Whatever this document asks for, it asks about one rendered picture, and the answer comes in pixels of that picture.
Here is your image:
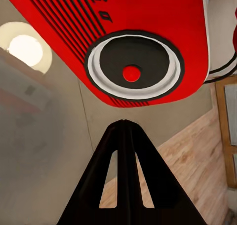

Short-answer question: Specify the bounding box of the radio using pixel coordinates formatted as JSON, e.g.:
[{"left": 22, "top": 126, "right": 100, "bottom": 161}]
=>
[{"left": 10, "top": 0, "right": 237, "bottom": 108}]

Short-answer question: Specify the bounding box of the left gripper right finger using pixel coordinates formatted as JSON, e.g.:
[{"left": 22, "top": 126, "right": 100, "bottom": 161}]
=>
[{"left": 124, "top": 119, "right": 207, "bottom": 225}]

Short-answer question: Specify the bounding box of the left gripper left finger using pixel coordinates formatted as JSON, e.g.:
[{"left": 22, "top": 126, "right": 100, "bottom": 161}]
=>
[{"left": 57, "top": 119, "right": 131, "bottom": 225}]

